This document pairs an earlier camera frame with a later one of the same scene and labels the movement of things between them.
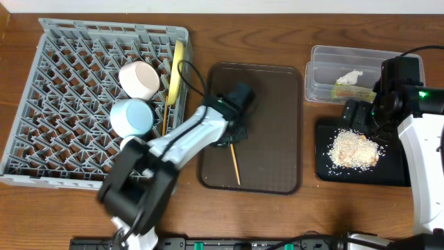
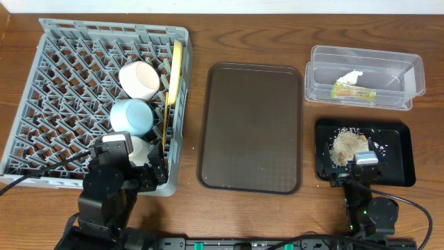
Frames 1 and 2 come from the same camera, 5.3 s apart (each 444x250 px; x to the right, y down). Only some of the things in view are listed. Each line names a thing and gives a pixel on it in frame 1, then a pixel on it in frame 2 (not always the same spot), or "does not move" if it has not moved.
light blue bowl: [130, 117] does not move
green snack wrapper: [343, 92] does not move
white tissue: [350, 78] does not move
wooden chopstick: [164, 115] does not move
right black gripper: [361, 110] → [340, 177]
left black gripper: [241, 137] → [157, 169]
